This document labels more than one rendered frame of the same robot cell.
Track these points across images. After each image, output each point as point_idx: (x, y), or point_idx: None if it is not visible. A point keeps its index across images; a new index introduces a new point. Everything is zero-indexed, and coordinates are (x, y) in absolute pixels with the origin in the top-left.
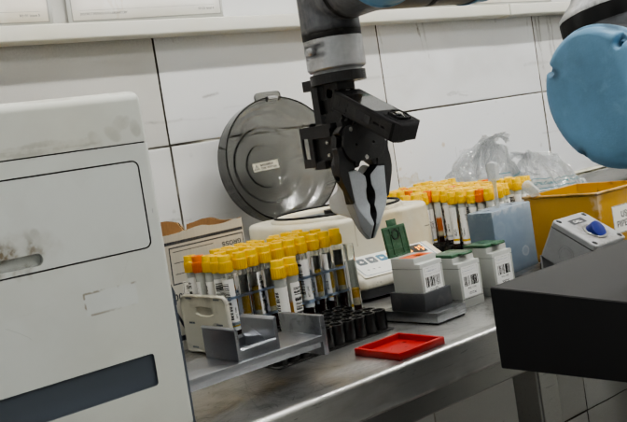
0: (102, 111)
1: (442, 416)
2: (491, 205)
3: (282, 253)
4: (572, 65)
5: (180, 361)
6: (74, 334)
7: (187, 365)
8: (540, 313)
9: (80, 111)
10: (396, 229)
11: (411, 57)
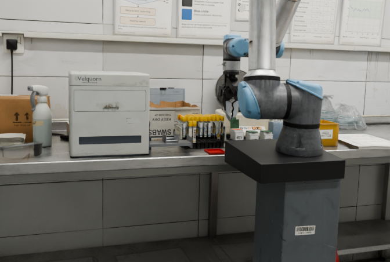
0: (138, 77)
1: None
2: None
3: (202, 119)
4: (239, 90)
5: (147, 138)
6: (122, 126)
7: (155, 141)
8: (230, 149)
9: (133, 77)
10: (235, 120)
11: (304, 61)
